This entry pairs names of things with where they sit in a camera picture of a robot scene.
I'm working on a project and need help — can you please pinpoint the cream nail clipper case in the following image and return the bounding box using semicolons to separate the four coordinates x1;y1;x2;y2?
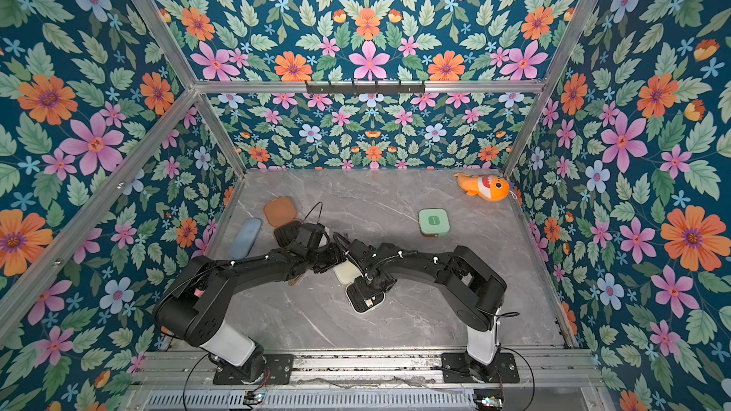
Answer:
333;261;393;314

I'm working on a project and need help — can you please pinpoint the green nail clipper case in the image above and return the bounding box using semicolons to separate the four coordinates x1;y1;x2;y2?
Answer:
418;209;450;237

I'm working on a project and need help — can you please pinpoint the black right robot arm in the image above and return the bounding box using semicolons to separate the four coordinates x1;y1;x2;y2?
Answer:
341;241;508;382

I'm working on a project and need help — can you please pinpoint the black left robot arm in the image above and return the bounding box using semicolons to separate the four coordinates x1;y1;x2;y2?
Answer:
153;221;348;377

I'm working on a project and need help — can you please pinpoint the brown nail clipper case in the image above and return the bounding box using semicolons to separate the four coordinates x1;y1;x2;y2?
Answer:
263;197;302;247

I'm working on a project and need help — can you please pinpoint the blue oval case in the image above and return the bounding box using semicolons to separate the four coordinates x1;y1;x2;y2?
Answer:
230;218;262;261

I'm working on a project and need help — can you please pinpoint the orange clownfish plush toy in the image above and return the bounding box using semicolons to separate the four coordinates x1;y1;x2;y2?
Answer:
455;173;511;202

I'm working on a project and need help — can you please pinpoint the black hook rail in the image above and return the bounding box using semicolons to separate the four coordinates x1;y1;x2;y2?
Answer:
305;81;426;95

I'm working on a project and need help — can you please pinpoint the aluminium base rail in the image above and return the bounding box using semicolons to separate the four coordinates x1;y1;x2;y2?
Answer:
132;346;605;388

